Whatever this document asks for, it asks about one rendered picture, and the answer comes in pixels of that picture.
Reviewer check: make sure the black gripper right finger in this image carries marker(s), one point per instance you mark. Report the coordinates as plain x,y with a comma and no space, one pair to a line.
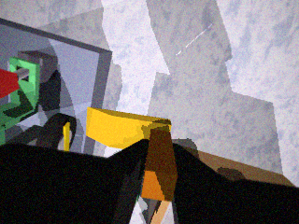
202,196

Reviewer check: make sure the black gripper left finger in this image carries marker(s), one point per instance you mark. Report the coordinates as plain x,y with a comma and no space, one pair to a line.
105,188

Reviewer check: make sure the red-headed stop pin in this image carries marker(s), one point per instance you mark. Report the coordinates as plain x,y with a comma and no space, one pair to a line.
9,80

